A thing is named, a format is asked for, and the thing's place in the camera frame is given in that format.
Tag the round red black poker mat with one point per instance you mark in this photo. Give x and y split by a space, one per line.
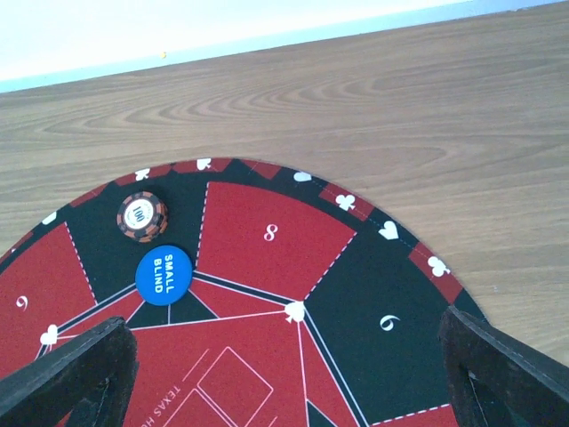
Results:
308 306

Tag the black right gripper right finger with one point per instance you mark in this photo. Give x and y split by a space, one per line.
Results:
496 380

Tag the orange 100 chip top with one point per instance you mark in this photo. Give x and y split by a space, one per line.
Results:
142 216

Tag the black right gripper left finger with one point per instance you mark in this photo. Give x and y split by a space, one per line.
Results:
88 380

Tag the blue small blind button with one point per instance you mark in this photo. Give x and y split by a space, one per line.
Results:
163 275

